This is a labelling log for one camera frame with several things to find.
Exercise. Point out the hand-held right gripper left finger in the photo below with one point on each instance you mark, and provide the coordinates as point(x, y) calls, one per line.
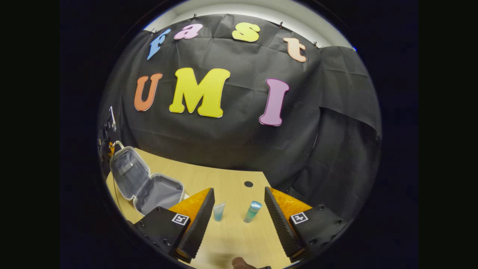
point(198, 228)

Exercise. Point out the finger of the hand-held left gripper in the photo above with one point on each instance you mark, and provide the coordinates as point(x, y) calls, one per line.
point(105, 153)

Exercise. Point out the blue skin care bottle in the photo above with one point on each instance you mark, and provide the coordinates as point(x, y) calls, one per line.
point(252, 212)

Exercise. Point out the silver stand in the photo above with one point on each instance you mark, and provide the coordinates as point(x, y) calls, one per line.
point(111, 118)

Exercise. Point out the clear blue skin care sachet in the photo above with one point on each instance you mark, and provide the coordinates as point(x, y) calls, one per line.
point(219, 213)

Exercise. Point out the white suitcase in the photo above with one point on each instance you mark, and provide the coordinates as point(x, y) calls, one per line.
point(149, 194)

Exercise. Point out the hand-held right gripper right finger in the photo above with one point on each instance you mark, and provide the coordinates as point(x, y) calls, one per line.
point(282, 224)

